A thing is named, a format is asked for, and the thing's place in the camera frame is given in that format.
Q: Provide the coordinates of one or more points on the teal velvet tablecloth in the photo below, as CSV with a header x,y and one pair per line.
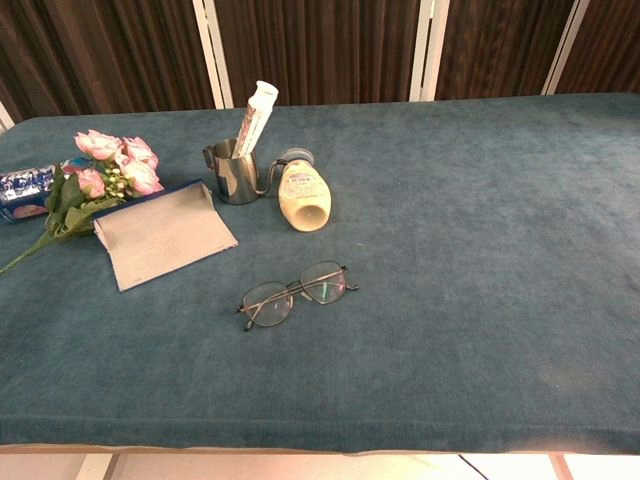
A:
x,y
425,280

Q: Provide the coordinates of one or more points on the white toothpaste tube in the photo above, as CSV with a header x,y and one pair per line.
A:
x,y
255,120

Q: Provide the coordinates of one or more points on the white partition frame post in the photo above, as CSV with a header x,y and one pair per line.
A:
x,y
565,50
427,50
212,55
4,116

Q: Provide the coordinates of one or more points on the wire-frame eyeglasses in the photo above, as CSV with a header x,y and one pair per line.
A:
x,y
270,303

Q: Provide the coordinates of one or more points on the stainless steel milk pitcher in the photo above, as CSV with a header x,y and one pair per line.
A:
x,y
237,175

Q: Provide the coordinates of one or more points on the blue glasses case grey lining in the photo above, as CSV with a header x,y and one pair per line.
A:
x,y
160,235

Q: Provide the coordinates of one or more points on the blue label plastic water bottle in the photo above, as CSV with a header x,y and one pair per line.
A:
x,y
25,187

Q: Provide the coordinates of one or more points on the pink artificial rose bouquet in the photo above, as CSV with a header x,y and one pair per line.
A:
x,y
137,172

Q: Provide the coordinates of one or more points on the cream squeeze sauce bottle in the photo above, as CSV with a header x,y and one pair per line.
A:
x,y
305,195

